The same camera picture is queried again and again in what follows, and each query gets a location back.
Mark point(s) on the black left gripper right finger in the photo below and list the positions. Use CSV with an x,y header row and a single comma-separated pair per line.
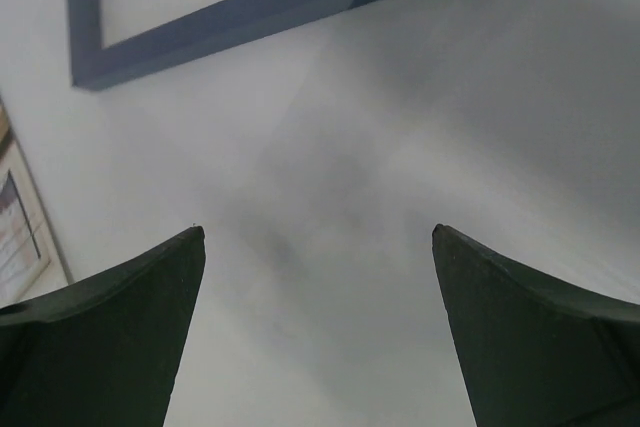
x,y
535,350

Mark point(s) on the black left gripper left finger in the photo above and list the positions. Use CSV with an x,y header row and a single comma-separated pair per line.
x,y
104,351

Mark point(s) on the printed interior photo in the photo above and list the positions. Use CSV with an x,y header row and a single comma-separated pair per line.
x,y
31,265

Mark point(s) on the blue wooden picture frame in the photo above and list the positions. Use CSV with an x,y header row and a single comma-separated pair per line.
x,y
223,25

